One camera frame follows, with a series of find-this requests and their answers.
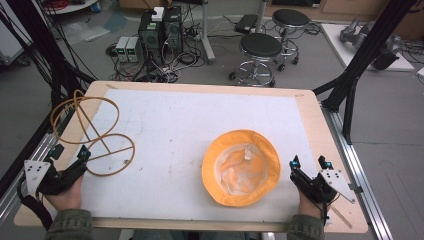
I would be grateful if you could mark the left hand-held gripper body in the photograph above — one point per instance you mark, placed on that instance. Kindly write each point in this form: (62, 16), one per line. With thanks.
(33, 173)

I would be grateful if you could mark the thin wooden stick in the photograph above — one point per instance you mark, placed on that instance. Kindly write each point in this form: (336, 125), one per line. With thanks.
(341, 217)

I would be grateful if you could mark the black flat box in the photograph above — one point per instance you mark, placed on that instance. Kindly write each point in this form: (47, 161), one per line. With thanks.
(246, 23)

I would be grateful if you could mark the grey metal post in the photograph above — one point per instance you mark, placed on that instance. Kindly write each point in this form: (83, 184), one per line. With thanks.
(207, 36)
(261, 15)

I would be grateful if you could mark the black computer tower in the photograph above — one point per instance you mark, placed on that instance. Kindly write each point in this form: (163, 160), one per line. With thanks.
(173, 31)
(150, 38)

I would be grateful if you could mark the aluminium rail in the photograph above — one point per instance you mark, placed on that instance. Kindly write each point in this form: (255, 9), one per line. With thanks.
(31, 156)
(360, 180)

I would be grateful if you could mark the grey power supply unit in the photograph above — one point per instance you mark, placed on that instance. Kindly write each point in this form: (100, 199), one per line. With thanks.
(134, 49)
(121, 48)

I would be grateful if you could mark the black metal frame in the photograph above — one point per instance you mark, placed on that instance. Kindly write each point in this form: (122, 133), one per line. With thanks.
(43, 43)
(363, 53)

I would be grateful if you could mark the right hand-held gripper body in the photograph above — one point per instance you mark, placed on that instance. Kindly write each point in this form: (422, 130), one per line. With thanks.
(333, 183)

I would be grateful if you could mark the white board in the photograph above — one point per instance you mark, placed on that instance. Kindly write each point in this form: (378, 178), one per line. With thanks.
(336, 43)

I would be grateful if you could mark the white table mat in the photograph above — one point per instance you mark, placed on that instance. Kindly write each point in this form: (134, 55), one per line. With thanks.
(173, 140)

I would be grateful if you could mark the person's right hand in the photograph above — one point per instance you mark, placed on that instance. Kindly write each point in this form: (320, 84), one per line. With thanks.
(308, 206)

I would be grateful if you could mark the white box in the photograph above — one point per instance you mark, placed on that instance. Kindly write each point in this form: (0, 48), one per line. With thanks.
(158, 14)

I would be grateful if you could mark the black round stool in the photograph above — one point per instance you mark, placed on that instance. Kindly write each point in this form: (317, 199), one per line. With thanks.
(290, 17)
(260, 45)

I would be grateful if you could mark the orange bucket hat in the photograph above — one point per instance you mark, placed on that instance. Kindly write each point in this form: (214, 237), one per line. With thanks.
(213, 166)

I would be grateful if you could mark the person's left hand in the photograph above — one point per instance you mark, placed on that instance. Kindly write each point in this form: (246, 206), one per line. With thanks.
(68, 198)

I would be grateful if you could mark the clear plastic sheet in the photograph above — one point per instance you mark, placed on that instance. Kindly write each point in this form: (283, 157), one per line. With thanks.
(90, 30)

